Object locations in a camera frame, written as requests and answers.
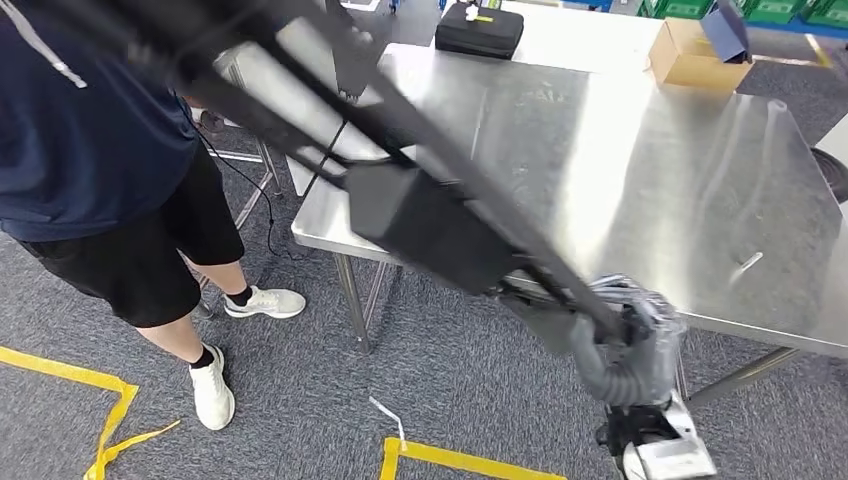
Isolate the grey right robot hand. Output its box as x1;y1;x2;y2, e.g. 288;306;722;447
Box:
569;274;688;408

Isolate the person's left hand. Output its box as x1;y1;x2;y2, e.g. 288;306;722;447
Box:
180;94;210;128

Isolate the black plastic car part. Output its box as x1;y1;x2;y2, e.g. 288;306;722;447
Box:
19;0;637;356

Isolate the large stainless steel workbench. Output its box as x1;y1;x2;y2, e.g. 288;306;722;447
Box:
291;42;848;412

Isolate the small stainless steel table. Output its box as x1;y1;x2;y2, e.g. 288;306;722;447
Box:
192;132;286;321

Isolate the white cabinet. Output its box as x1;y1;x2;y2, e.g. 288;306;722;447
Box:
218;13;399;200

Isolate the person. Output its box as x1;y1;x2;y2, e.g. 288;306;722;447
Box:
0;0;307;432

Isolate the black ribbed round object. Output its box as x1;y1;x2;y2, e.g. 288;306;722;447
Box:
811;146;848;204

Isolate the white tape strip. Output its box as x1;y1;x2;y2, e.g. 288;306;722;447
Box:
368;396;407;443

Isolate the steel table with white panel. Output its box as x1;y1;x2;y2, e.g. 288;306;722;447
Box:
814;112;848;158

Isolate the brown cardboard box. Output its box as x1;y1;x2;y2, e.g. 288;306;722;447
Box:
647;17;755;92

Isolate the black zip case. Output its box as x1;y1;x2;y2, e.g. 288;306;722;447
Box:
435;3;525;61

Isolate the blue-grey folder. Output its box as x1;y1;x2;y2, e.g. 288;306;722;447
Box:
700;0;754;64

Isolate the crumpled yellow floor tape square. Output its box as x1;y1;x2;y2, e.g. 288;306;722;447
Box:
0;344;181;480

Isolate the green plastic crate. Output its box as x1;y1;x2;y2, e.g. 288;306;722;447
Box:
802;0;848;29
741;0;806;25
637;0;715;20

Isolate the black controller cable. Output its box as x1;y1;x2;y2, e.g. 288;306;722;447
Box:
195;129;313;261

